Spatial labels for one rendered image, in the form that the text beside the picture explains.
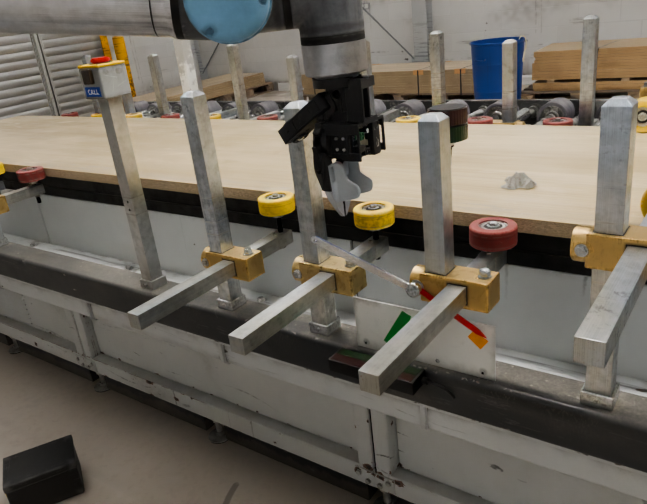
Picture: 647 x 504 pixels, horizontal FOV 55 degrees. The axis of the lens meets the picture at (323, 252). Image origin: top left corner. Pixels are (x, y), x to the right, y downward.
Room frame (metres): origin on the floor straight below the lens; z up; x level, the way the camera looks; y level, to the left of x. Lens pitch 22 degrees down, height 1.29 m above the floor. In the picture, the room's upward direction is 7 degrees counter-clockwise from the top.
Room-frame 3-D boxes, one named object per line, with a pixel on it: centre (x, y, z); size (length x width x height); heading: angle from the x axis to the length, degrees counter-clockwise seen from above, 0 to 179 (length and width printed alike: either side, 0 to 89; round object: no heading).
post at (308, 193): (1.05, 0.01, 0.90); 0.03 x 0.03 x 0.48; 52
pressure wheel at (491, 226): (0.97, -0.29, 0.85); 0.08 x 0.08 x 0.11
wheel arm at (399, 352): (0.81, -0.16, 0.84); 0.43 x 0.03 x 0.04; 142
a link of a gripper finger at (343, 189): (0.89, -0.04, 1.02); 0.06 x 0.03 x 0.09; 52
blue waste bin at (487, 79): (6.51, -2.03, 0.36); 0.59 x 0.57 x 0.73; 143
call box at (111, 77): (1.37, 0.41, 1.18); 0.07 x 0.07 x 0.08; 52
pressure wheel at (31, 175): (1.91, 0.88, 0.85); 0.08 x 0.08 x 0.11
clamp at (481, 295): (0.89, -0.20, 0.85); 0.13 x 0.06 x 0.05; 52
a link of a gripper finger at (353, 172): (0.91, -0.06, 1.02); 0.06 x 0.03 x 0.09; 52
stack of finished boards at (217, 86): (9.39, 1.58, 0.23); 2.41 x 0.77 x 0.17; 145
